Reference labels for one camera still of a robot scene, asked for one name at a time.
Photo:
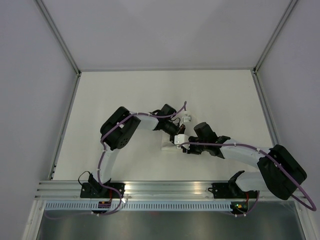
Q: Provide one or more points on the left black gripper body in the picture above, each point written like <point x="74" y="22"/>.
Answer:
<point x="172" y="130"/>

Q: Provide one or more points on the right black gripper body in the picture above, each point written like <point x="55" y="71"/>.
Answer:
<point x="196" y="149"/>

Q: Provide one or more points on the white cloth napkin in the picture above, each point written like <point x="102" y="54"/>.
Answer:
<point x="166" y="144"/>

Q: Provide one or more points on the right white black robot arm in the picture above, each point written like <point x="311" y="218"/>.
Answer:
<point x="276" y="169"/>

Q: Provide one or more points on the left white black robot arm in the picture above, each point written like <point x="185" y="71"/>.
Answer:
<point x="117" y="131"/>

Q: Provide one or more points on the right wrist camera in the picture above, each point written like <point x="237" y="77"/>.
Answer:
<point x="179" y="139"/>

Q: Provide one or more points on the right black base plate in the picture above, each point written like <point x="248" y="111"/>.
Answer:
<point x="226" y="190"/>

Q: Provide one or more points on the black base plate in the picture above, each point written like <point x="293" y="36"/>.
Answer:
<point x="99" y="192"/>
<point x="226" y="190"/>

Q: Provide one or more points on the white slotted cable duct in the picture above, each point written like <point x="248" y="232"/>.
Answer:
<point x="220" y="206"/>

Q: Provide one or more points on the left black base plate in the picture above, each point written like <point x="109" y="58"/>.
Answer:
<point x="99" y="192"/>

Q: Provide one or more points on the aluminium mounting rail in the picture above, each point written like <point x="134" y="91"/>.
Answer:
<point x="137" y="190"/>

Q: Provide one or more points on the left aluminium frame post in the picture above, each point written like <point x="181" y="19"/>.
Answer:
<point x="57" y="34"/>

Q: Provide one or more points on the aluminium frame post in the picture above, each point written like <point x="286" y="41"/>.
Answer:
<point x="276" y="32"/>
<point x="57" y="34"/>

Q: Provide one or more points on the right aluminium frame post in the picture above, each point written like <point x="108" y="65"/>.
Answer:
<point x="276" y="32"/>

